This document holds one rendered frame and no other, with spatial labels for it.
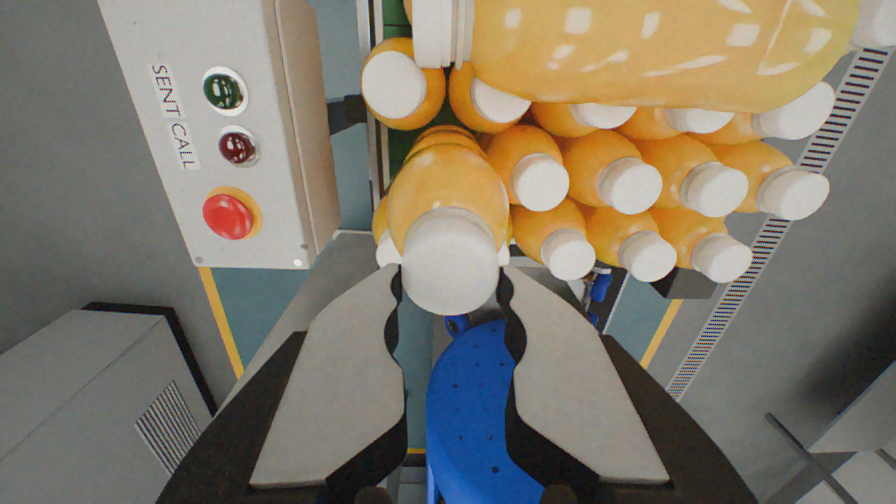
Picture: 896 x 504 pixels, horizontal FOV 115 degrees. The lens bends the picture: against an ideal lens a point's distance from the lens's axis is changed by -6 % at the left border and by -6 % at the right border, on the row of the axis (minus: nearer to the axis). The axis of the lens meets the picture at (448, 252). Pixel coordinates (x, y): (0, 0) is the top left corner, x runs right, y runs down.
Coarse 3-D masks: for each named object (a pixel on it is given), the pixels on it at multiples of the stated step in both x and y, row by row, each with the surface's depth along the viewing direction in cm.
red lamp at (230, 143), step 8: (224, 136) 20; (232, 136) 20; (240, 136) 20; (224, 144) 20; (232, 144) 20; (240, 144) 20; (248, 144) 21; (224, 152) 20; (232, 152) 20; (240, 152) 20; (248, 152) 21; (232, 160) 21; (240, 160) 21; (248, 160) 21
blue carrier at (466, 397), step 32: (448, 352) 41; (480, 352) 41; (448, 384) 36; (480, 384) 37; (448, 416) 33; (480, 416) 33; (448, 448) 30; (480, 448) 30; (448, 480) 29; (480, 480) 27; (512, 480) 27
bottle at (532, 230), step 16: (512, 208) 34; (560, 208) 28; (576, 208) 30; (528, 224) 29; (544, 224) 28; (560, 224) 28; (576, 224) 28; (528, 240) 29; (544, 240) 27; (528, 256) 31
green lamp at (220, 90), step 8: (208, 80) 18; (216, 80) 18; (224, 80) 18; (232, 80) 19; (208, 88) 18; (216, 88) 18; (224, 88) 18; (232, 88) 19; (208, 96) 19; (216, 96) 19; (224, 96) 19; (232, 96) 19; (240, 96) 19; (216, 104) 19; (224, 104) 19; (232, 104) 19
